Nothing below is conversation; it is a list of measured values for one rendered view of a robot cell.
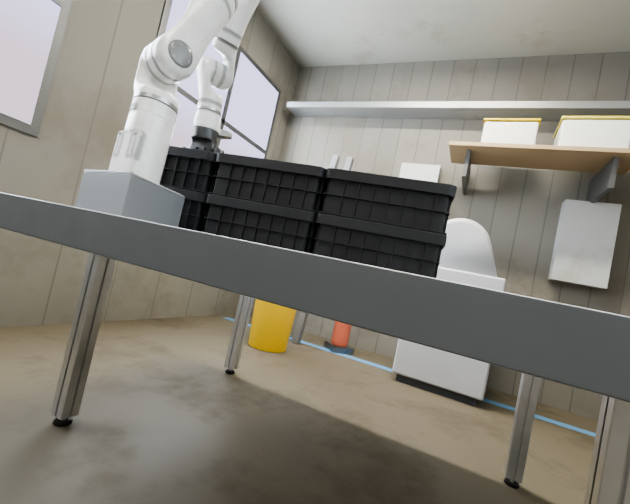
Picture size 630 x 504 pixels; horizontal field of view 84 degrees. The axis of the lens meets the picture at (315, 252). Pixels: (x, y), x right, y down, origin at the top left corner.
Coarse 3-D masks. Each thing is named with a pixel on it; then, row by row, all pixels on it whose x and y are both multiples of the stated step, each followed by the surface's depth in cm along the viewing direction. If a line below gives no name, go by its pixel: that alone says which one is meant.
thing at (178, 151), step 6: (168, 150) 95; (174, 150) 94; (180, 150) 94; (186, 150) 93; (192, 150) 93; (198, 150) 92; (204, 150) 92; (186, 156) 93; (192, 156) 93; (198, 156) 92; (204, 156) 92; (210, 156) 92
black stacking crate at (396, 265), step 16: (320, 224) 84; (336, 224) 81; (352, 224) 80; (368, 224) 80; (384, 224) 79; (320, 240) 83; (336, 240) 82; (352, 240) 81; (368, 240) 80; (384, 240) 80; (400, 240) 79; (416, 240) 77; (432, 240) 76; (336, 256) 82; (352, 256) 81; (368, 256) 80; (384, 256) 79; (400, 256) 78; (416, 256) 78; (432, 256) 77; (416, 272) 77; (432, 272) 76
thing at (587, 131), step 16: (560, 128) 260; (576, 128) 252; (592, 128) 248; (608, 128) 244; (624, 128) 240; (560, 144) 255; (576, 144) 250; (592, 144) 246; (608, 144) 242; (624, 144) 239
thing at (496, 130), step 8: (488, 120) 277; (496, 120) 275; (504, 120) 272; (512, 120) 270; (520, 120) 267; (528, 120) 265; (536, 120) 263; (488, 128) 277; (496, 128) 274; (504, 128) 272; (512, 128) 269; (520, 128) 267; (528, 128) 265; (536, 128) 263; (488, 136) 276; (496, 136) 273; (504, 136) 271; (512, 136) 269; (520, 136) 266; (528, 136) 264; (536, 136) 263
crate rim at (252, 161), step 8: (216, 160) 91; (224, 160) 90; (232, 160) 90; (240, 160) 89; (248, 160) 88; (256, 160) 88; (264, 160) 87; (272, 160) 87; (272, 168) 87; (280, 168) 86; (288, 168) 86; (296, 168) 85; (304, 168) 85; (312, 168) 84; (320, 168) 84; (320, 176) 84
